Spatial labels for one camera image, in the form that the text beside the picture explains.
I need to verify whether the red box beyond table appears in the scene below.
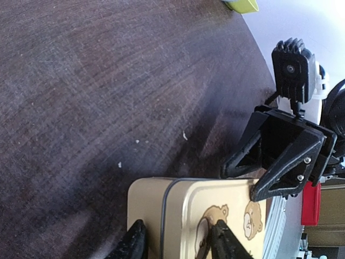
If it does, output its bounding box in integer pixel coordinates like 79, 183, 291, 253
301, 181, 321, 226

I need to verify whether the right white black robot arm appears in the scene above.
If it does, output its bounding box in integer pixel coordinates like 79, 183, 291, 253
220, 81, 344, 202

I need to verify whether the beige illustrated tin lid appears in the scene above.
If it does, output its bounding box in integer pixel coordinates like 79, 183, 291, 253
158, 178, 266, 258

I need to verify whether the beige chocolate tin box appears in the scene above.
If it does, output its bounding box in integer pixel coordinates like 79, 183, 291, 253
127, 178, 175, 258

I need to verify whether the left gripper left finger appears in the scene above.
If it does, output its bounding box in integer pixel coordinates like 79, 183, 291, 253
105, 219, 148, 259

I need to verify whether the lime green bowl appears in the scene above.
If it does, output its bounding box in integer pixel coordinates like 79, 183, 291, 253
223, 0, 259, 14

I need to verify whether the front aluminium rail frame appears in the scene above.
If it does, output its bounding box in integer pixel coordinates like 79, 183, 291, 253
263, 194, 303, 258

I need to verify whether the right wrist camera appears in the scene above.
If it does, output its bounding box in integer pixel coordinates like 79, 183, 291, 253
271, 37, 331, 122

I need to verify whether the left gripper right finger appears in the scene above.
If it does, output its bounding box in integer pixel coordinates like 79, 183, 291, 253
210, 220, 253, 259

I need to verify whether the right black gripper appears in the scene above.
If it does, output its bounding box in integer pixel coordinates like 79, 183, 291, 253
220, 105, 337, 202

